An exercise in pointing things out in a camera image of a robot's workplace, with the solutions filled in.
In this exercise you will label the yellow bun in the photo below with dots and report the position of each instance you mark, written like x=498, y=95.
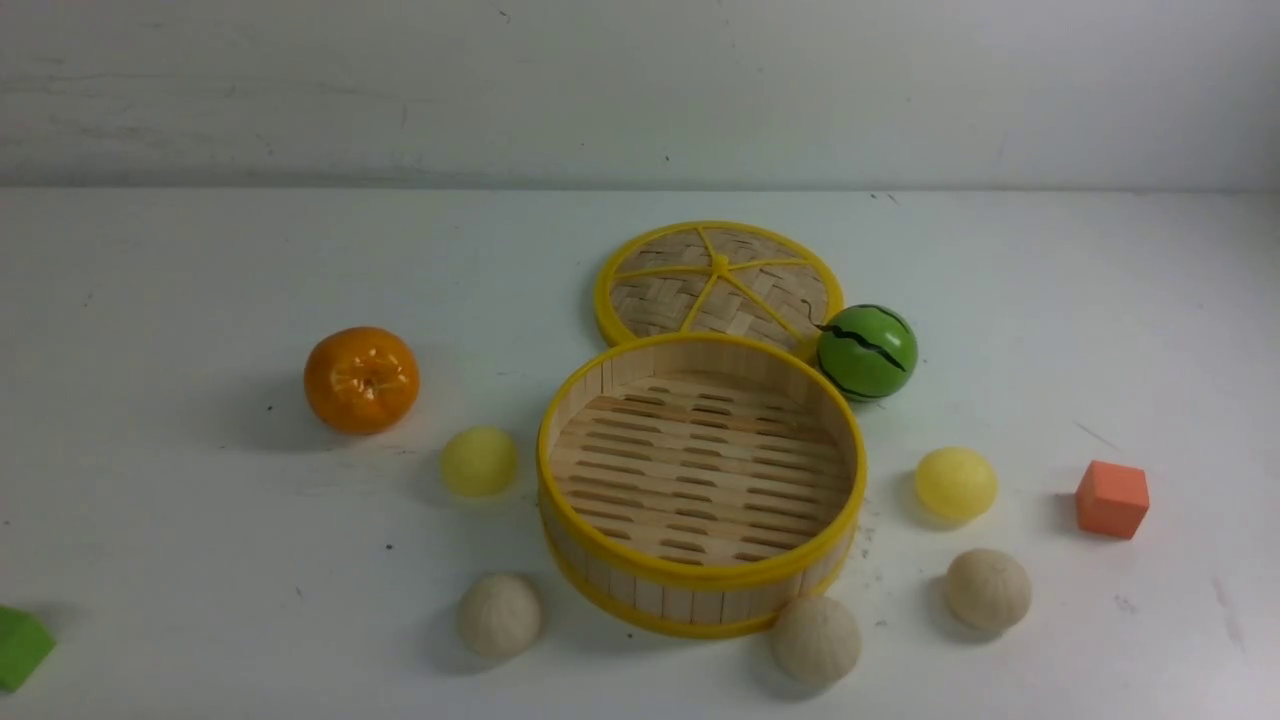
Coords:
x=479, y=462
x=956, y=483

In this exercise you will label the white bun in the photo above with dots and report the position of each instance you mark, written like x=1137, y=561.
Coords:
x=816, y=641
x=988, y=589
x=500, y=616

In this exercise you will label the bamboo steamer tray yellow rim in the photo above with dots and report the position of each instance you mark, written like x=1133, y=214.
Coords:
x=695, y=484

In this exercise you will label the woven bamboo steamer lid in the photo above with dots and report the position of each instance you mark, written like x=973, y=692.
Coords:
x=716, y=277

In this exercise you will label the green toy watermelon ball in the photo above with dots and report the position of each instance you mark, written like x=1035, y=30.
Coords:
x=867, y=351

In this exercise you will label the orange toy tangerine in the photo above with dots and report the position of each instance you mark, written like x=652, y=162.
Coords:
x=361, y=381

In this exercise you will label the orange foam cube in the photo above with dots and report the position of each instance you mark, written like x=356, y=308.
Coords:
x=1112, y=500

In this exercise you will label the green foam block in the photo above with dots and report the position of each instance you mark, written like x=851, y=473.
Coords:
x=25, y=644

